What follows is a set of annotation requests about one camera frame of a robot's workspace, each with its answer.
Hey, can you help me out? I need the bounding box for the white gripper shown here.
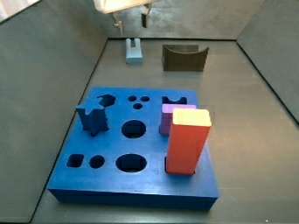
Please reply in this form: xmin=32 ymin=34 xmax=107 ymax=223
xmin=94 ymin=0 xmax=156 ymax=37

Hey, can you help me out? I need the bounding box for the dark blue star peg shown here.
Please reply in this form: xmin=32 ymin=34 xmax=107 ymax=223
xmin=76 ymin=97 xmax=108 ymax=137

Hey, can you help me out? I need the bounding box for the light blue square-circle object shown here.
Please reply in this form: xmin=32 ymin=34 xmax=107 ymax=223
xmin=126 ymin=38 xmax=143 ymax=64

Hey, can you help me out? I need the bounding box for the purple block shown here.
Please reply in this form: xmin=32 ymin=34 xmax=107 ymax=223
xmin=159 ymin=103 xmax=198 ymax=137

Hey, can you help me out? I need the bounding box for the red rectangular block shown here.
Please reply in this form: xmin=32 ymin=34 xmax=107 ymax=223
xmin=166 ymin=108 xmax=211 ymax=175

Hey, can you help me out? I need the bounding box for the blue shape-sorter base block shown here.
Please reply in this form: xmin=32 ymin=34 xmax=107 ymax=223
xmin=48 ymin=87 xmax=220 ymax=210

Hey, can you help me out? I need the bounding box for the black curved fixture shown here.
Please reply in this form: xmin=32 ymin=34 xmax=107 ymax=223
xmin=163 ymin=45 xmax=210 ymax=72

